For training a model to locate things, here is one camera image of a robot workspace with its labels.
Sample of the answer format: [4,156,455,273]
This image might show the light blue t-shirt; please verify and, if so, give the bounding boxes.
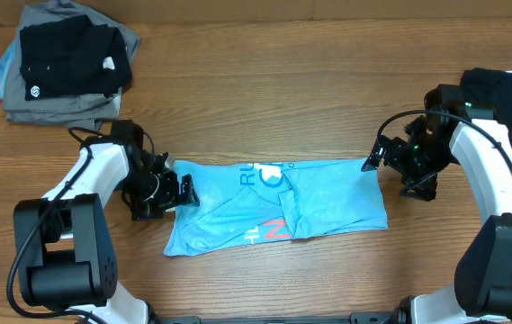
[164,159,388,257]

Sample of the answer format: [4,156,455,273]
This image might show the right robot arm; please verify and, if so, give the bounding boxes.
[362,85,512,323]

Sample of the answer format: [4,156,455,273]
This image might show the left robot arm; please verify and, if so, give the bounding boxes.
[6,120,200,323]

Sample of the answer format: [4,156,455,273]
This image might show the grey folded garment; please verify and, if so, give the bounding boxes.
[2,1,140,130]

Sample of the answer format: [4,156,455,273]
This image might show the black folded shirt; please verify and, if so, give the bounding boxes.
[20,14,132,101]

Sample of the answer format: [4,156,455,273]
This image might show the light blue folded garment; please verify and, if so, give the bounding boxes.
[0,40,16,100]

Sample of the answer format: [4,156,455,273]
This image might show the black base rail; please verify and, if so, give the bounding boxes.
[150,310,411,324]

